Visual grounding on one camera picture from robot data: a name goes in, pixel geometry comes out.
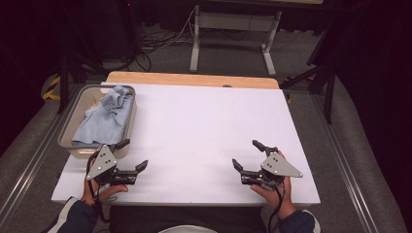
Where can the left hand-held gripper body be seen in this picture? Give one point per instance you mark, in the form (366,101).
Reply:
(102,161)

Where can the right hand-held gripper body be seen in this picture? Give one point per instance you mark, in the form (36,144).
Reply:
(278,166)

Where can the light blue knit garment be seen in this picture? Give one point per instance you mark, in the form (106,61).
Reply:
(107,119)

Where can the beige basket with grey rim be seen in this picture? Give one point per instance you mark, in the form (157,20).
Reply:
(76,119)

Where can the person's left hand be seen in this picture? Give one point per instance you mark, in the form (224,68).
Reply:
(108,191)

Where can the person's right hand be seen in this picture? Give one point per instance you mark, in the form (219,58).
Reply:
(270,197)

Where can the person's white shirt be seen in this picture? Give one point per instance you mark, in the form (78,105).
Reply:
(188,229)

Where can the black metal stand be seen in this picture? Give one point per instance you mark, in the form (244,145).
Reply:
(328,93)
(63,84)

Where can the yellow black hazard tape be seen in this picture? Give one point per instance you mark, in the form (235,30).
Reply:
(51,92)

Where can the aluminium floor rail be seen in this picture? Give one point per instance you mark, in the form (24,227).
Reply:
(343,161)
(29,174)

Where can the white metal desk frame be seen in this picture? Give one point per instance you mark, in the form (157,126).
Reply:
(233,21)

